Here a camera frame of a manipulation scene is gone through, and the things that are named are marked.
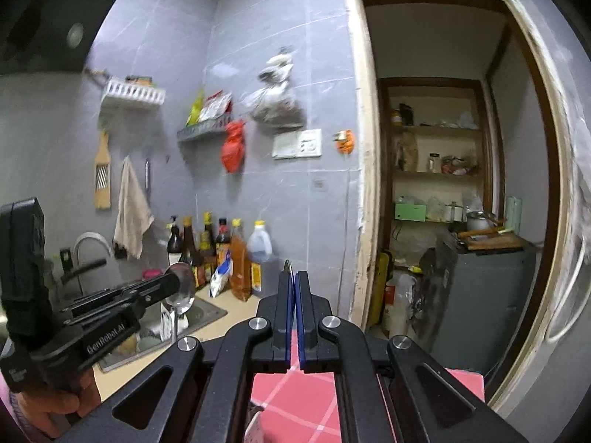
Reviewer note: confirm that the beige hanging towel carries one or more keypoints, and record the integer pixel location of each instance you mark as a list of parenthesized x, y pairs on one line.
[(131, 212)]

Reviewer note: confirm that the metal faucet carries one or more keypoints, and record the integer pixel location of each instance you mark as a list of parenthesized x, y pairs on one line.
[(87, 239)]

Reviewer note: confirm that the green scrub pad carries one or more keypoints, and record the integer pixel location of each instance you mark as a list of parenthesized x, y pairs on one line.
[(148, 344)]

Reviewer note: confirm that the wooden cutting board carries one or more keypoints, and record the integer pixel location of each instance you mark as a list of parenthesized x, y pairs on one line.
[(498, 241)]

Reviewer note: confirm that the wooden shelf cabinet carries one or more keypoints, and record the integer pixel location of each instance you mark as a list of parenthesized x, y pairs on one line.
[(438, 130)]

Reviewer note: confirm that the red plastic bag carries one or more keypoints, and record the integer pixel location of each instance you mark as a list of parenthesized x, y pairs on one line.
[(233, 150)]

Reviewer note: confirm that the red cap sauce bottle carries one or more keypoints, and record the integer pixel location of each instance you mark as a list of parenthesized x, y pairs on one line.
[(223, 242)]

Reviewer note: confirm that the white wall socket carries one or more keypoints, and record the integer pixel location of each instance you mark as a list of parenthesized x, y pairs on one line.
[(309, 143)]

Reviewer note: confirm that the white perforated utensil holder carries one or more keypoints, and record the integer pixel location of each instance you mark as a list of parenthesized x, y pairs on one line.
[(255, 429)]

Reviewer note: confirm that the steel sink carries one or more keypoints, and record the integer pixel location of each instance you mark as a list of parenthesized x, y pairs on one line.
[(207, 314)]

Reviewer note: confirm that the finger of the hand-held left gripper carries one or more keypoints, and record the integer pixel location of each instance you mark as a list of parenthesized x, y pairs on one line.
[(152, 286), (106, 316)]

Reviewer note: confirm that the metal spoon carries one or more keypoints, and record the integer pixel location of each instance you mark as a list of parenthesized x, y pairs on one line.
[(181, 286)]

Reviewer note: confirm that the large clear jug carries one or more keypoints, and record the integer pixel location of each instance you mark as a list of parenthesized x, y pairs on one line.
[(259, 249)]

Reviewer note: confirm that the blue white bag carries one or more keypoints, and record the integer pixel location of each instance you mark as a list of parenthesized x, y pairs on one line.
[(221, 279)]

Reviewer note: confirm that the red white packet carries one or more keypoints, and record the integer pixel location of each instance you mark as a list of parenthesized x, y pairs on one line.
[(216, 105)]

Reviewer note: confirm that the green box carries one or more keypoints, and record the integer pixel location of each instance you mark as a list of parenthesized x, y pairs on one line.
[(410, 212)]

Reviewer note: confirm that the black range hood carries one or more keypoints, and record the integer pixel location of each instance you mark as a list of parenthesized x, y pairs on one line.
[(46, 32)]

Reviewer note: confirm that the grey wall shelf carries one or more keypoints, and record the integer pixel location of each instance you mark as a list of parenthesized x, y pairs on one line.
[(203, 130)]

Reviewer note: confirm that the white wall switch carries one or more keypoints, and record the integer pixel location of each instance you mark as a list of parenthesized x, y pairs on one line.
[(284, 146)]

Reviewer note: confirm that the pink soap dish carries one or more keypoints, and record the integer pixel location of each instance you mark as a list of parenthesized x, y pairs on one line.
[(151, 274)]

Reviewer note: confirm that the grey appliance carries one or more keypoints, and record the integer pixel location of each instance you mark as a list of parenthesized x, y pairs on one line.
[(485, 295)]

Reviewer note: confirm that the person's left hand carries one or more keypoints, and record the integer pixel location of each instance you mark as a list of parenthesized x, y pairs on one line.
[(51, 406)]

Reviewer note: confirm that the glass jar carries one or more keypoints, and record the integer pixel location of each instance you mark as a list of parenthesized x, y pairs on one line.
[(434, 164)]

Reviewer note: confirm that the light green container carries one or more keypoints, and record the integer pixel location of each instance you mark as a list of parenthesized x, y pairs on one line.
[(513, 214)]

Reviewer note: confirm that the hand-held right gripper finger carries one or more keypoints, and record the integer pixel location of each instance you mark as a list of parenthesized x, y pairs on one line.
[(301, 318), (290, 314)]

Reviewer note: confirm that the dark sauce bottle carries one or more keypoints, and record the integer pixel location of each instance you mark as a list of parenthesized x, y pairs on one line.
[(207, 244)]

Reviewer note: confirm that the metal pot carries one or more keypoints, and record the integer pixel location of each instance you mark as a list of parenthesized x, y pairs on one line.
[(478, 222)]

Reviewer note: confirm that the wooden vegetable slicer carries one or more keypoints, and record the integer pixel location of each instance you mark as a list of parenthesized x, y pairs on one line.
[(102, 194)]

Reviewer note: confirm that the clear plastic bag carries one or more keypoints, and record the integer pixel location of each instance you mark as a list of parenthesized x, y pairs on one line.
[(277, 108)]

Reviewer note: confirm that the yellow sponge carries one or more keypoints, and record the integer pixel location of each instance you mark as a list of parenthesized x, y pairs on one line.
[(128, 344)]

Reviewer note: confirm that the black wall plug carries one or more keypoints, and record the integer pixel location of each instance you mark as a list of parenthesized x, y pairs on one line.
[(66, 259)]

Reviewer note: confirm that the orange wall hook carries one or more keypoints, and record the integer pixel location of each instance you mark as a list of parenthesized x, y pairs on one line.
[(345, 141)]

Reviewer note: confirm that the wooden door frame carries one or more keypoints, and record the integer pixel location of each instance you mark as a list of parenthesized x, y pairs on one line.
[(367, 194)]

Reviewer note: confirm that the orange oil bottle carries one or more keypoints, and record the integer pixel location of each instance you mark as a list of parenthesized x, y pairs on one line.
[(239, 267)]

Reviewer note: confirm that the white wall basket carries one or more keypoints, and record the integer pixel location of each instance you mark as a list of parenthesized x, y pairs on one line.
[(134, 94)]

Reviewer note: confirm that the white plastic bag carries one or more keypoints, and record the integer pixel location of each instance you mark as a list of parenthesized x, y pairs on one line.
[(277, 69)]

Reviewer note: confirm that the yellow green packet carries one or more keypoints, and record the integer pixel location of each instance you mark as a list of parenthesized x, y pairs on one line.
[(196, 110)]

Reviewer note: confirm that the yellow label sauce bottle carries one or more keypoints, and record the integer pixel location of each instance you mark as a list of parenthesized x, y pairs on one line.
[(187, 249)]

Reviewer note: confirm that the pink checked tablecloth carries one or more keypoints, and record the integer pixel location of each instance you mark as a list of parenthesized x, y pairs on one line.
[(295, 401)]

